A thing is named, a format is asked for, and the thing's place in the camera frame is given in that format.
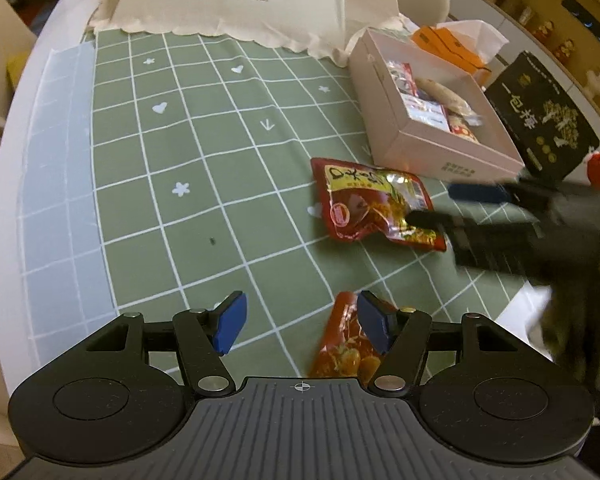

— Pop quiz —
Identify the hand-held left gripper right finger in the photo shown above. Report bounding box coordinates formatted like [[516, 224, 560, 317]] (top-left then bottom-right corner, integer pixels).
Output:
[[356, 290, 519, 395]]

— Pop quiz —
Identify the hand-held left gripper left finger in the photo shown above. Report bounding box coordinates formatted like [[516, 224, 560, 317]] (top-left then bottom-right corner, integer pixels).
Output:
[[86, 290, 249, 395]]

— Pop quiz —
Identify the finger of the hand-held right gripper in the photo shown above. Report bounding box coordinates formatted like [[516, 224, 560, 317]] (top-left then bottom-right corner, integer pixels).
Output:
[[407, 210, 462, 236], [449, 182, 557, 207]]

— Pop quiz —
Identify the orange red snack packet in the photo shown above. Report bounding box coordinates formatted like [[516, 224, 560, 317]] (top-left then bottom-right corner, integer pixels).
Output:
[[307, 291, 397, 379]]

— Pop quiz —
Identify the pink cardboard box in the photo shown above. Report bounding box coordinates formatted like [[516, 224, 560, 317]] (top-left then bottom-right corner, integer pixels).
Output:
[[347, 27, 526, 182]]

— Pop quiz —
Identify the red snack pouch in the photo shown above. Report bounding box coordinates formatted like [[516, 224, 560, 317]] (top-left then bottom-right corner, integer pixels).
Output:
[[310, 157, 449, 254]]

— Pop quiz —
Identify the yellow red snack packet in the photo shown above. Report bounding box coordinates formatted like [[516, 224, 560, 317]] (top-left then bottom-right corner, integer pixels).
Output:
[[447, 115, 482, 144]]

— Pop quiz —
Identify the blue pink snack packet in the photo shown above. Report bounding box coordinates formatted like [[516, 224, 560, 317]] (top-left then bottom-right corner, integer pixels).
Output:
[[402, 94, 452, 134]]

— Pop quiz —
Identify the clear packet with beige bar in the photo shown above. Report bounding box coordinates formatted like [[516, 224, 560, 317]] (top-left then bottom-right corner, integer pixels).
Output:
[[415, 77, 484, 124]]

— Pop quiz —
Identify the white red snack packet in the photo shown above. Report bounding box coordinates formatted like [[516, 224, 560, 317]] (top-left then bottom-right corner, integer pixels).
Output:
[[385, 60, 421, 97]]

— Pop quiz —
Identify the person's right hand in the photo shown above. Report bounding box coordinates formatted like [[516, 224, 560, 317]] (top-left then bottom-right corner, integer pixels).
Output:
[[537, 250, 600, 391]]

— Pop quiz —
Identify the orange packet in plastic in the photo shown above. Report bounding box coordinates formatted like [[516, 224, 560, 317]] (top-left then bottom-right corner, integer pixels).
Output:
[[410, 25, 497, 87]]

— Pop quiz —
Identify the white tissue paper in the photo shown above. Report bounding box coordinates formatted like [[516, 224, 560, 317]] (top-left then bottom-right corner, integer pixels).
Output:
[[435, 19, 511, 62]]

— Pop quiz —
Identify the green checked tablecloth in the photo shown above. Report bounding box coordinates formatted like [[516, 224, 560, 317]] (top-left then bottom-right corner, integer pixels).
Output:
[[17, 27, 531, 377]]

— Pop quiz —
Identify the wooden shelf with jars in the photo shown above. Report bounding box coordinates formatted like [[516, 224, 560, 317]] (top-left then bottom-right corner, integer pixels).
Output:
[[460, 0, 600, 128]]

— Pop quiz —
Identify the translucent plastic sheet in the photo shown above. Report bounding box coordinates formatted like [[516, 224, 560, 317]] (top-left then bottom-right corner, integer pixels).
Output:
[[17, 42, 117, 357]]

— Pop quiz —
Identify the cream printed cloth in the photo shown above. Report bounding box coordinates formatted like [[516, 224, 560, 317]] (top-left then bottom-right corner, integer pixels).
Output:
[[89, 0, 402, 68]]

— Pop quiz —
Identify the yellow cushion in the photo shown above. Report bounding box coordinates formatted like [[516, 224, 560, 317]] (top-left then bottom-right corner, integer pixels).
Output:
[[5, 52, 32, 92]]

